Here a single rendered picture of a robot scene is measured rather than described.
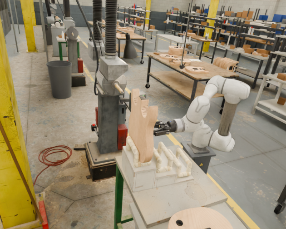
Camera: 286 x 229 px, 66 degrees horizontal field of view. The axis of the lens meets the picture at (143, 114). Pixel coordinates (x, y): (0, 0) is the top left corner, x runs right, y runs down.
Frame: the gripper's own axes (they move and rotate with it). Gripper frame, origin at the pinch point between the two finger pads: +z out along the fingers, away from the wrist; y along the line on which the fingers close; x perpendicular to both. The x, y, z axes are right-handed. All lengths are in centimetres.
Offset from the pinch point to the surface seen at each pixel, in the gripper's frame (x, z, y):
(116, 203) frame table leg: -84, 10, 19
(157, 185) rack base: -35.6, -7.6, -13.0
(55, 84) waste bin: -96, 60, 357
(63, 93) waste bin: -118, 45, 355
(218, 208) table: -41, -40, -36
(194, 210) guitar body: -32, -19, -39
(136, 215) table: -41, 11, -27
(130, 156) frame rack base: -20.7, 7.3, 1.2
